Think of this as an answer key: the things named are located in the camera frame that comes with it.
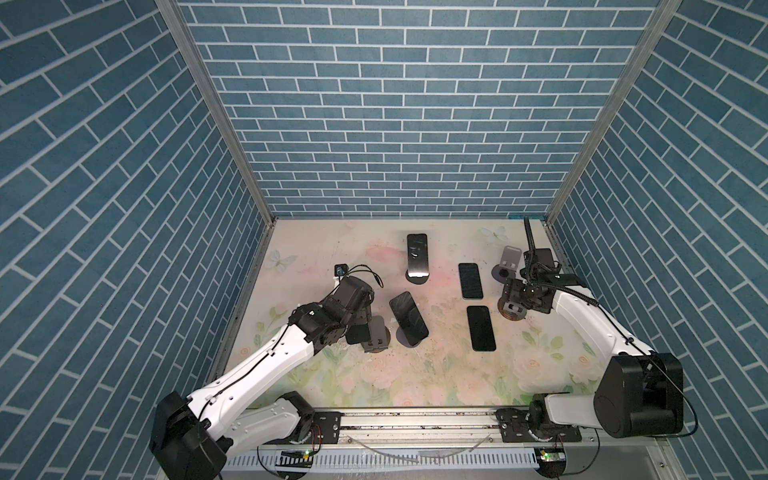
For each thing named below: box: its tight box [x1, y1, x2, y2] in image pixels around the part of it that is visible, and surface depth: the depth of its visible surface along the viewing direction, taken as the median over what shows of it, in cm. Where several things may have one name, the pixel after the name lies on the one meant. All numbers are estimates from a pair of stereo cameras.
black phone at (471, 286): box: [458, 262, 484, 299], surface depth 102 cm
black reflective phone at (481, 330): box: [467, 306, 496, 352], surface depth 93 cm
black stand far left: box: [361, 315, 391, 353], surface depth 86 cm
